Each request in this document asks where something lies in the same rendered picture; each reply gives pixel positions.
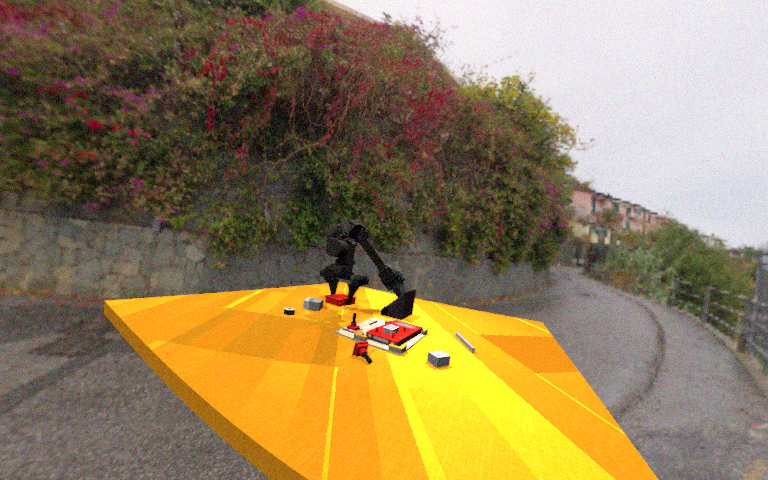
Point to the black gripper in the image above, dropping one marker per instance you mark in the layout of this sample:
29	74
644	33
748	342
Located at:
355	280

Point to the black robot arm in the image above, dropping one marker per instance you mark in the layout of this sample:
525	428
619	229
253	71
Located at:
337	247

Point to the white cube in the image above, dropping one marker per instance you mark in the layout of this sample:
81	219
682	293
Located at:
438	358

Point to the grey flat bar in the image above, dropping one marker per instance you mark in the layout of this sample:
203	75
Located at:
469	346

